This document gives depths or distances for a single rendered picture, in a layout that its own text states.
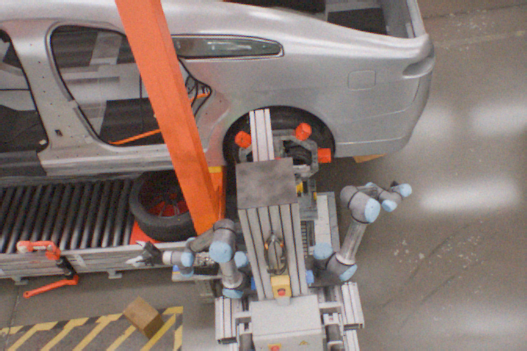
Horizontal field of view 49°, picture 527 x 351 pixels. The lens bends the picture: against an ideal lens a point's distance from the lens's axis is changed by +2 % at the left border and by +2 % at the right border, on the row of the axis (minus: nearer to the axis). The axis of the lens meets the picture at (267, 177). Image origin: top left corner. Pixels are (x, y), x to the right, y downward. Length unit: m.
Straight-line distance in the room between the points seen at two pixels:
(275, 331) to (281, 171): 0.88
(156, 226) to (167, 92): 1.55
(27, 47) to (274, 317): 2.17
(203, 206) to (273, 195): 1.41
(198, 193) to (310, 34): 1.19
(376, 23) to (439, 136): 1.16
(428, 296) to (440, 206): 0.82
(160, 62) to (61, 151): 1.65
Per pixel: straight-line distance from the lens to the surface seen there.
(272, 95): 3.69
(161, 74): 2.93
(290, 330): 2.93
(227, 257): 2.96
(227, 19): 3.54
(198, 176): 3.48
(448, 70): 6.04
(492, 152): 5.34
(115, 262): 4.57
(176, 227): 4.29
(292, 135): 3.82
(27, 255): 4.69
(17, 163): 4.54
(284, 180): 2.40
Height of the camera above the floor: 3.90
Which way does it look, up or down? 51 degrees down
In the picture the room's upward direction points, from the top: 9 degrees counter-clockwise
